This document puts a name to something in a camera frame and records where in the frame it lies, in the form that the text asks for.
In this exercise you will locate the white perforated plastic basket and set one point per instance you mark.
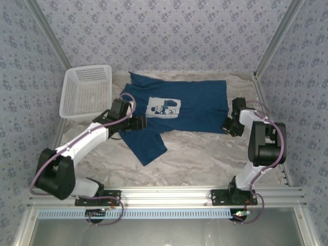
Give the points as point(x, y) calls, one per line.
point(87, 94)

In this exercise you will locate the blue t-shirt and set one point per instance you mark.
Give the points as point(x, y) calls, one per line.
point(194, 107)

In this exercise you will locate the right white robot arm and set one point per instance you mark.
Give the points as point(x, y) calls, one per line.
point(266, 146)

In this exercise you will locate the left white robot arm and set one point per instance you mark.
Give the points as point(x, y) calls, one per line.
point(84, 139)

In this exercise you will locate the small black electronics board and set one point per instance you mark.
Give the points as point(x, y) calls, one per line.
point(241, 215)
point(94, 214)

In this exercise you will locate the grey sheet metal panel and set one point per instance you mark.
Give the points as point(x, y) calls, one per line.
point(164, 233)

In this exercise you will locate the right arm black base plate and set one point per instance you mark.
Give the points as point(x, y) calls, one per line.
point(217, 197)

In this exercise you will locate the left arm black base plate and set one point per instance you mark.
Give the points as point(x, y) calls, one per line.
point(112, 197)

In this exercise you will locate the aluminium slotted frame beam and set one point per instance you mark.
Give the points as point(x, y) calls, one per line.
point(164, 196)

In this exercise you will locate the aluminium frame post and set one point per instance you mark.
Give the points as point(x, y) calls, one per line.
point(51, 38)
point(279, 38)

